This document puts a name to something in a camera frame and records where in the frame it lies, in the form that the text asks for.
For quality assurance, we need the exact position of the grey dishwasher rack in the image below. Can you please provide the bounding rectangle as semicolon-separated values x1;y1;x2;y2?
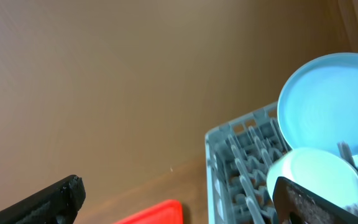
204;101;358;224

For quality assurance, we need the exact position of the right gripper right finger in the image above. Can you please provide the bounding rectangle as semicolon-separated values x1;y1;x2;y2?
273;177;358;224

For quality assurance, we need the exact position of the large light blue plate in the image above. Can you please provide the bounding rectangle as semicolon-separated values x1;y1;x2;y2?
277;53;358;156

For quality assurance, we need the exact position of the green bowl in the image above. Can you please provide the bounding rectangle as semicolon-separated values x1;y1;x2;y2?
266;147;358;208

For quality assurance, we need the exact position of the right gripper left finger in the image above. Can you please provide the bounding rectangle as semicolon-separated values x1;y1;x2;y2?
0;175;86;224

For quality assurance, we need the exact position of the red serving tray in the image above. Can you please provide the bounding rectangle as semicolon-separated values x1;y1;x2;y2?
114;200;183;224

